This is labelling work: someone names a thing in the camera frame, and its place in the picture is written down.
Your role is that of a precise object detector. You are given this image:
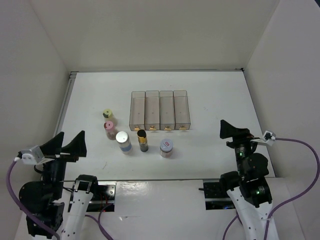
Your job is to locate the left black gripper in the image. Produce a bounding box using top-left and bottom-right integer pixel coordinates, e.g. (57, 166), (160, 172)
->
(38, 129), (87, 199)

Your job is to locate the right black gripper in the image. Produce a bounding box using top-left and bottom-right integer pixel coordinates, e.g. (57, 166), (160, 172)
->
(219, 118), (260, 175)

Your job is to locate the pink lid spice bottle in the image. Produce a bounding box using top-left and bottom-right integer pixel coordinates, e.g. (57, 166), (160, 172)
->
(103, 121), (118, 140)

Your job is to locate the yellow lid spice bottle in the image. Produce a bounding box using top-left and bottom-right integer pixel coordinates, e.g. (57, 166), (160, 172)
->
(102, 108), (118, 127)

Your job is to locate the silver lid blue label bottle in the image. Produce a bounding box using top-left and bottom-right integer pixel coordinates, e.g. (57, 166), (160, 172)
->
(115, 131), (132, 155)

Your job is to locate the short jar red label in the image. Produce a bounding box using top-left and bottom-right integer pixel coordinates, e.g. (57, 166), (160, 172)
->
(159, 138), (174, 158)

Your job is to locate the black gold pepper bottle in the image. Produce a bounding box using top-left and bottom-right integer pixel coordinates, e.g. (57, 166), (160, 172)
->
(137, 129), (149, 153)

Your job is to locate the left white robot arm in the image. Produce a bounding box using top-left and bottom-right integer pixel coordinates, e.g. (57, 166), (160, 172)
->
(18, 130), (100, 240)

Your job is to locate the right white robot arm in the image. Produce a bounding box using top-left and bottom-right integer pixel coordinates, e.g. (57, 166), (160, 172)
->
(219, 119), (279, 240)

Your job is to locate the clear drawer bin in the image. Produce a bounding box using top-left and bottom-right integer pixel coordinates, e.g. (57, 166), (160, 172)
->
(129, 91), (146, 131)
(159, 90), (175, 131)
(173, 90), (191, 131)
(145, 90), (160, 131)

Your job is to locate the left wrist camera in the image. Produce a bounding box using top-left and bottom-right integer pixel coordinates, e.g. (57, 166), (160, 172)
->
(14, 145), (45, 166)

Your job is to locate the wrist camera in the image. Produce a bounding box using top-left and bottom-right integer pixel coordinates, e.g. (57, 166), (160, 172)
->
(14, 145), (45, 166)
(251, 130), (276, 146)

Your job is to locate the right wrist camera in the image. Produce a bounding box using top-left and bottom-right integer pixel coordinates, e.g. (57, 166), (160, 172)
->
(251, 130), (276, 146)

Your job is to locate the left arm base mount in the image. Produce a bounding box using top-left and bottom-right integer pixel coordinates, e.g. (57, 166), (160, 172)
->
(67, 181), (117, 213)

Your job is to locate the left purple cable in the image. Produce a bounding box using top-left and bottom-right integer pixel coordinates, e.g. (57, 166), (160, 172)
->
(6, 159), (58, 240)

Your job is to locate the purple cable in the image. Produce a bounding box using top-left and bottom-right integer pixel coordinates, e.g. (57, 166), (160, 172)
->
(6, 159), (58, 240)
(223, 137), (320, 240)

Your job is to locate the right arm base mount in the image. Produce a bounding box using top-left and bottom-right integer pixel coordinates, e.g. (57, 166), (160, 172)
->
(198, 180), (251, 211)

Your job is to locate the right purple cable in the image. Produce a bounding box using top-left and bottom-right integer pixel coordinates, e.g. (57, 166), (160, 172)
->
(223, 137), (320, 240)

